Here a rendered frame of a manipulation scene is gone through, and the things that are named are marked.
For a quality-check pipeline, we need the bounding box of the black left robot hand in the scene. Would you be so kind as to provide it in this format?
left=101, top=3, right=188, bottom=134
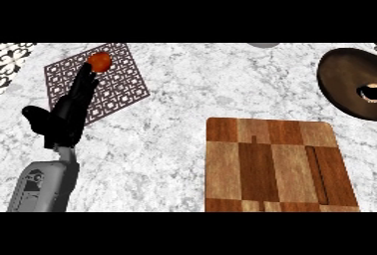
left=21, top=62, right=101, bottom=150

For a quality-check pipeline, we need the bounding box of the wooden cutting board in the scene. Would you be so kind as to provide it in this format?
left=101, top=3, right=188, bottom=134
left=203, top=117, right=363, bottom=213

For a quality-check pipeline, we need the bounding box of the dark brown pan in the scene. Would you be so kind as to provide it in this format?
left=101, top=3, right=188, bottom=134
left=316, top=47, right=377, bottom=122

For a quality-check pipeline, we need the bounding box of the brown patterned placemat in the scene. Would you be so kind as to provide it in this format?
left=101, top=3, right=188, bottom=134
left=43, top=43, right=153, bottom=126

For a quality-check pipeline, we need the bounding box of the orange round fruit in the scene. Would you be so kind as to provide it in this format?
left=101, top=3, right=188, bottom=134
left=86, top=51, right=114, bottom=74

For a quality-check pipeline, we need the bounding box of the black white patterned tile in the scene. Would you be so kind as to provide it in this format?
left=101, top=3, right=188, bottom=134
left=0, top=43, right=39, bottom=96

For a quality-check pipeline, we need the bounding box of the grey round object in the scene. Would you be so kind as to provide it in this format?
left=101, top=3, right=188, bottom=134
left=246, top=43, right=281, bottom=50

